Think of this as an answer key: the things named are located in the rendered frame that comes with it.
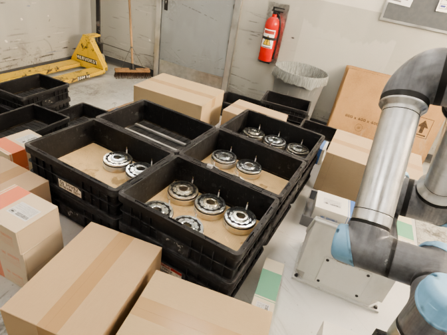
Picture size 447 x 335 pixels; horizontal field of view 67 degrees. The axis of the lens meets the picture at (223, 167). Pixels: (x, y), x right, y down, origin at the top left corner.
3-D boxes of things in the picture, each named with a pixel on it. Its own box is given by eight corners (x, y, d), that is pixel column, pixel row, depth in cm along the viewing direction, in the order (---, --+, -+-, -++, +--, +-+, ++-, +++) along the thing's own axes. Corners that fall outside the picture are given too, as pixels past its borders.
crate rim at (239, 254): (279, 205, 106) (281, 199, 105) (237, 264, 83) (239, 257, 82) (176, 159, 120) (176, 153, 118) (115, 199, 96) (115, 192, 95)
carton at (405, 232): (389, 223, 142) (395, 213, 139) (404, 228, 140) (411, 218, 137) (391, 261, 122) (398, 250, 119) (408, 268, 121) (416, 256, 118)
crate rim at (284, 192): (305, 166, 130) (307, 161, 129) (279, 205, 106) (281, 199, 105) (217, 131, 143) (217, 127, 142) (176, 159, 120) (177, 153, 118)
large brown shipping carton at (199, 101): (219, 122, 201) (224, 90, 191) (197, 141, 177) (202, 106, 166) (161, 104, 211) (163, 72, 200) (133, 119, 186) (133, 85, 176)
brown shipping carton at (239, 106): (281, 140, 194) (288, 114, 185) (268, 155, 176) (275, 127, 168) (234, 123, 203) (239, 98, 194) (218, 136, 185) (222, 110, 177)
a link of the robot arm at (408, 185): (357, 210, 110) (368, 173, 113) (402, 223, 104) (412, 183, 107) (356, 199, 100) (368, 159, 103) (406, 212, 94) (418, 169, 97)
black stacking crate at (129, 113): (213, 151, 148) (217, 128, 142) (173, 180, 125) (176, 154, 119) (143, 121, 161) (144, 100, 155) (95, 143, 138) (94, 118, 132)
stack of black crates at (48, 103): (46, 126, 274) (38, 72, 251) (75, 137, 266) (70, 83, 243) (0, 145, 242) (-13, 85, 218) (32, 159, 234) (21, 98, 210)
